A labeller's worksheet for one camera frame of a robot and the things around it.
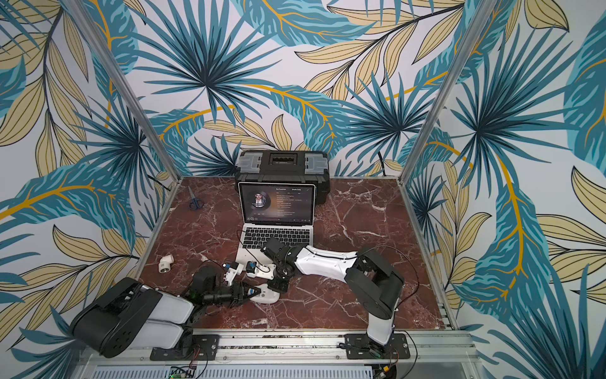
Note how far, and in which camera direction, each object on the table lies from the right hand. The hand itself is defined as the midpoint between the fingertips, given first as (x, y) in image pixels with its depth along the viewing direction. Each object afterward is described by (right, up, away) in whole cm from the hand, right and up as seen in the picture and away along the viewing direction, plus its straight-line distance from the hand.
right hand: (271, 282), depth 85 cm
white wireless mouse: (-1, -3, -4) cm, 5 cm away
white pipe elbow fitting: (-40, +6, +3) cm, 41 cm away
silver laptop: (+4, +25, +13) cm, 28 cm away
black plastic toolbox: (+4, +44, +16) cm, 47 cm away
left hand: (-4, -4, -3) cm, 7 cm away
